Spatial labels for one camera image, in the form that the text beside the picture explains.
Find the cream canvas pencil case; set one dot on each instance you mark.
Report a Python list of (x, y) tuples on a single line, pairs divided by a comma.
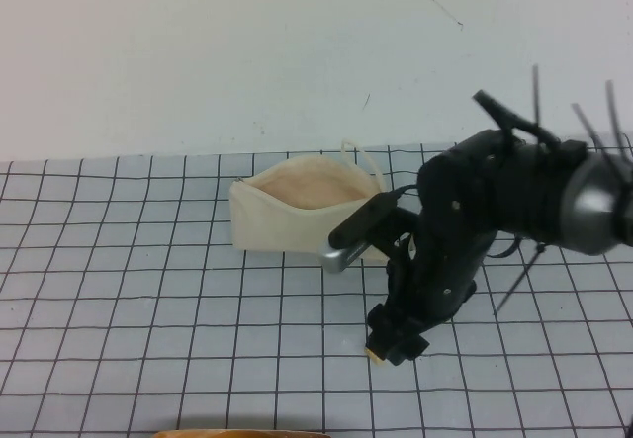
[(277, 225)]

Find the silver wrist camera black mount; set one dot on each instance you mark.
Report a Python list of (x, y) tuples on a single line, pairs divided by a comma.
[(356, 230)]

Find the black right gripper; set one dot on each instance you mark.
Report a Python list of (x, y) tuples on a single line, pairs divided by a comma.
[(450, 230)]

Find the orange-brown rounded object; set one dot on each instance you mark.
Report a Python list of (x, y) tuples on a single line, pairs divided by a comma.
[(237, 434)]

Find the blue-grey checked tablecloth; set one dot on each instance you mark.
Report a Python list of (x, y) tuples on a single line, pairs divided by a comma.
[(148, 309)]

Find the small yellow eraser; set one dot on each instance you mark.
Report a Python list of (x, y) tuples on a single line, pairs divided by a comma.
[(374, 355)]

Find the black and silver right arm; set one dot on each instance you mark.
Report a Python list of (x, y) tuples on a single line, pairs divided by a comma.
[(588, 201)]

